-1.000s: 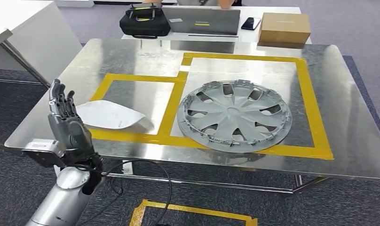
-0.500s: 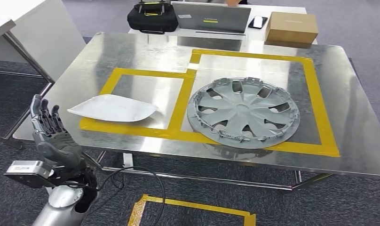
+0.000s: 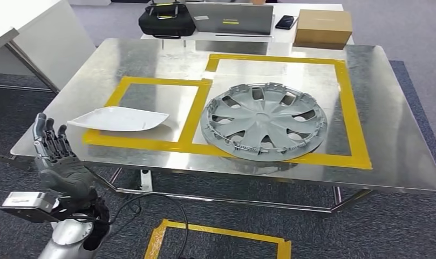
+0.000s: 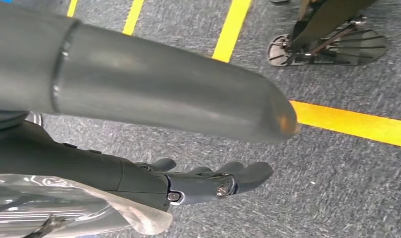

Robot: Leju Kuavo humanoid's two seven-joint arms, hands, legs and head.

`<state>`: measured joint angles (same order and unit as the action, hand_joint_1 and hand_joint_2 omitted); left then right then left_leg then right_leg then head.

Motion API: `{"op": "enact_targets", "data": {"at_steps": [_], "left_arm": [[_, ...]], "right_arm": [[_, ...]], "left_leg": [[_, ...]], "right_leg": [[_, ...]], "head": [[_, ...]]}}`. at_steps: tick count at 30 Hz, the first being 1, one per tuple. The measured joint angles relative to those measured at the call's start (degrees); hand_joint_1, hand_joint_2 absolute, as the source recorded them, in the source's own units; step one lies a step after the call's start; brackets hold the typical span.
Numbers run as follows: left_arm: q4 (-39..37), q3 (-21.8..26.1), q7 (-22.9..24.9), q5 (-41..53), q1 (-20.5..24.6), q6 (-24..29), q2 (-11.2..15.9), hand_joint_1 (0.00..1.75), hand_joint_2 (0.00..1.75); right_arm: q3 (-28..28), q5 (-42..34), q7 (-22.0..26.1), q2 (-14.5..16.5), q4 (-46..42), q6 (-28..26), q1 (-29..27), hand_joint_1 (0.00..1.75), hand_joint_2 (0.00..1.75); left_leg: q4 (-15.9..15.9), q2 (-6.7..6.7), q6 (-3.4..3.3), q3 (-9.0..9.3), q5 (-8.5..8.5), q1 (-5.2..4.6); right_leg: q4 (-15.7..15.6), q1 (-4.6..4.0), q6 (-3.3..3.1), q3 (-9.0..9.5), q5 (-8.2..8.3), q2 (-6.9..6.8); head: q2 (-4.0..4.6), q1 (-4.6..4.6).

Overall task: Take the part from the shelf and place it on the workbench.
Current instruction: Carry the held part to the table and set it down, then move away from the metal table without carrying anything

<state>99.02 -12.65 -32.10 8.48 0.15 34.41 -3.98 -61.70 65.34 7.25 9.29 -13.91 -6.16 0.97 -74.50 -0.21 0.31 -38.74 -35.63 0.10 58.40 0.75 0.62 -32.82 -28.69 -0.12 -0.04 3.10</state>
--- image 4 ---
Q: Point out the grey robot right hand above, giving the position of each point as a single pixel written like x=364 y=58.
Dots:
x=154 y=88

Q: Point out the yellow floor tape square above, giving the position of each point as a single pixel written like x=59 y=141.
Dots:
x=133 y=16
x=351 y=123

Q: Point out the clear plastic cover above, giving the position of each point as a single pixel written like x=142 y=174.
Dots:
x=88 y=213

